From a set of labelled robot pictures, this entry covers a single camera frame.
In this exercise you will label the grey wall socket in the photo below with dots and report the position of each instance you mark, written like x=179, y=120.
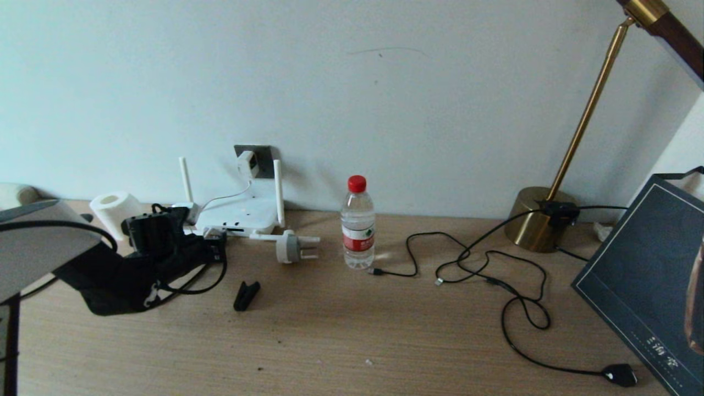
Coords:
x=267, y=165

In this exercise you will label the brass desk lamp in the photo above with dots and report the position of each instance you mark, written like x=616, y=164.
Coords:
x=536, y=225

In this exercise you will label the dark teal paper bag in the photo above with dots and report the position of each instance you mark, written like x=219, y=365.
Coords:
x=643, y=275

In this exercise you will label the white toilet paper roll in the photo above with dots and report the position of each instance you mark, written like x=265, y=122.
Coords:
x=113, y=208

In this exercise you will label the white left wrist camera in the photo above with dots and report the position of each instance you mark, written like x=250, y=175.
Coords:
x=186, y=212

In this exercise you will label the black block on lamp base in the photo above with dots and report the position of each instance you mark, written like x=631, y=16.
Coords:
x=557, y=210

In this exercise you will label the white wifi router with antennas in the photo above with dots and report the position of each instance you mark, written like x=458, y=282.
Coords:
x=242, y=217

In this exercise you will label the white round plug adapter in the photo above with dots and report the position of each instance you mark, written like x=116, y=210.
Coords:
x=287, y=247

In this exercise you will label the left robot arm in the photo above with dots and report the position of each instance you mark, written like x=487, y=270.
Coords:
x=82, y=269

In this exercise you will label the clear water bottle red cap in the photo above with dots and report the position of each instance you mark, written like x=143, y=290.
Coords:
x=357, y=231

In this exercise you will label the small black plastic clip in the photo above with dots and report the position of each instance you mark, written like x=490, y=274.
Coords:
x=246, y=295

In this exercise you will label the white power adapter with cable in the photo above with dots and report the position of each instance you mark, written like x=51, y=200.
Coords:
x=247, y=164

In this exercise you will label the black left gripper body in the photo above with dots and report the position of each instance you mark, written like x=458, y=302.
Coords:
x=201, y=253

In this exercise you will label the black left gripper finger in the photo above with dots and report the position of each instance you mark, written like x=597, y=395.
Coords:
x=204, y=237
x=220, y=237

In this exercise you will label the crumpled white tissue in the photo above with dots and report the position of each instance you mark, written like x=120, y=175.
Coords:
x=602, y=231

